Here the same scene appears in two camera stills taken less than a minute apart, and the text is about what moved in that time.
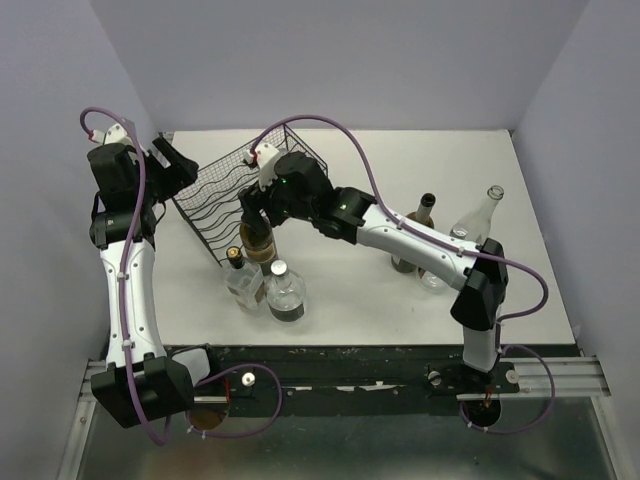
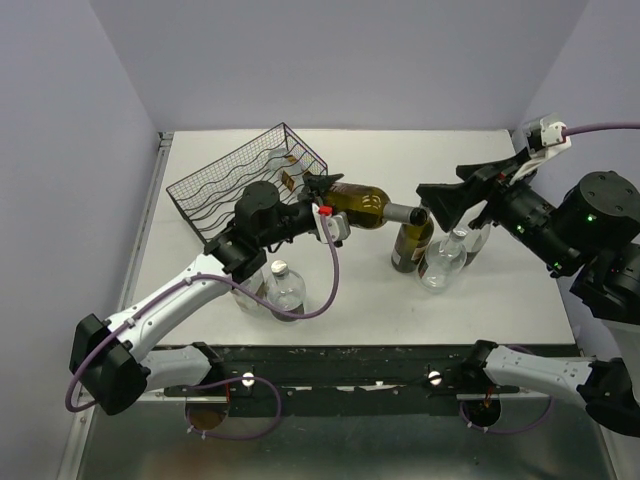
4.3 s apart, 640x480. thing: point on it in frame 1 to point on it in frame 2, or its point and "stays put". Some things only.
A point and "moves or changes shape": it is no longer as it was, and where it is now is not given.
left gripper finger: [179, 163] to [319, 184]
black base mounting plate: [331, 380] stays put
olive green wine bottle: [259, 247] moves or changes shape
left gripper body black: [162, 183] to [302, 218]
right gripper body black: [273, 201] to [511, 203]
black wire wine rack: [211, 201] stays put
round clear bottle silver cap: [285, 293] stays put
